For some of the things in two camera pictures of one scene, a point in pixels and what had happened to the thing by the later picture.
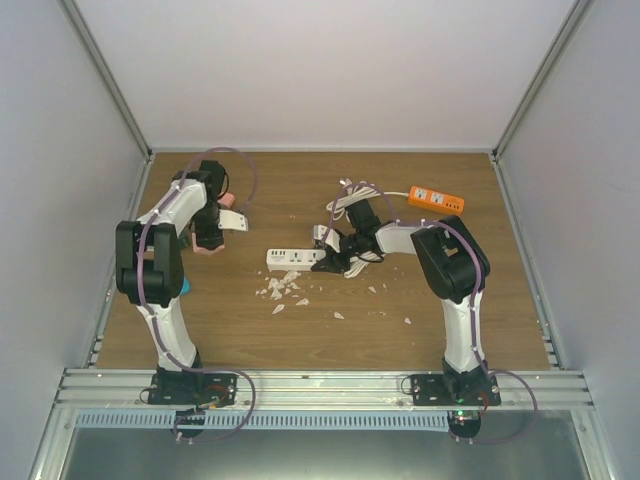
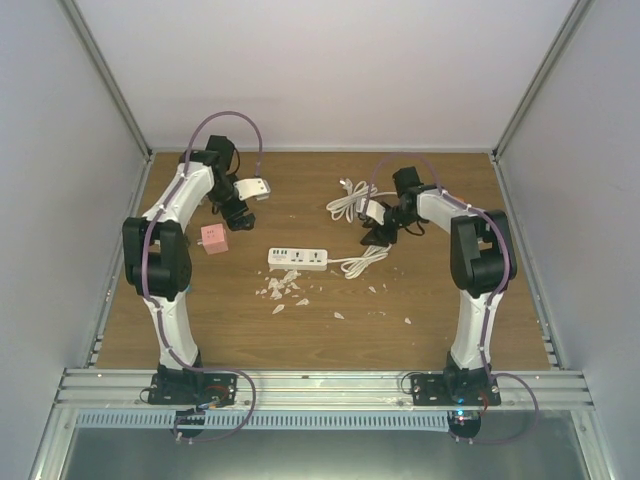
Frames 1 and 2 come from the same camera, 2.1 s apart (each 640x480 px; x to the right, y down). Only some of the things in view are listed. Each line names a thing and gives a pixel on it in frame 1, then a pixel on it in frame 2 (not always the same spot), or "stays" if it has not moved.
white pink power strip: (292, 259) stays
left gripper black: (207, 238) to (239, 223)
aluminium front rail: (129, 390) stays
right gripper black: (335, 262) to (382, 237)
